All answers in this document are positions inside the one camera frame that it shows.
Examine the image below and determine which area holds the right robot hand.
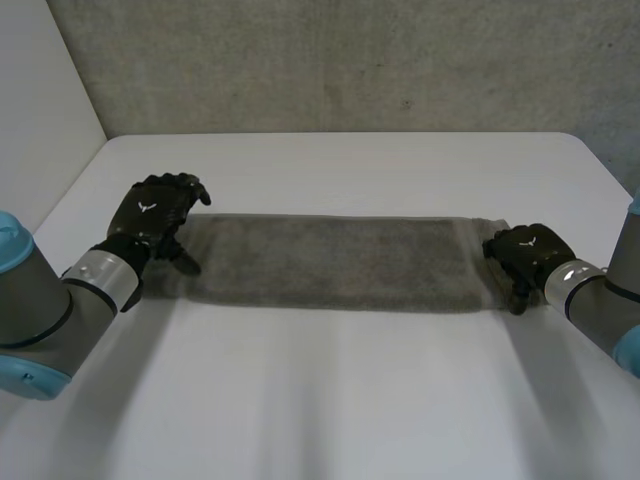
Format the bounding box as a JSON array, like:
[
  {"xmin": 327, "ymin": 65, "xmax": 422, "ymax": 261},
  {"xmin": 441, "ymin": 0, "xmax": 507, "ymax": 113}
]
[{"xmin": 481, "ymin": 223, "xmax": 577, "ymax": 316}]

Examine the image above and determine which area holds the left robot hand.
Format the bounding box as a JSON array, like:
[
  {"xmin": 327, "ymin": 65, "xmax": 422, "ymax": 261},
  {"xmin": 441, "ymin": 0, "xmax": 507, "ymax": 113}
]
[{"xmin": 95, "ymin": 172, "xmax": 213, "ymax": 276}]

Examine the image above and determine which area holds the grey towel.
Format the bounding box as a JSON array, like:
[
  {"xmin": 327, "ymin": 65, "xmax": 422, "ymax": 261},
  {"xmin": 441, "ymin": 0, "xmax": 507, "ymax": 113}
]
[{"xmin": 143, "ymin": 213, "xmax": 546, "ymax": 315}]

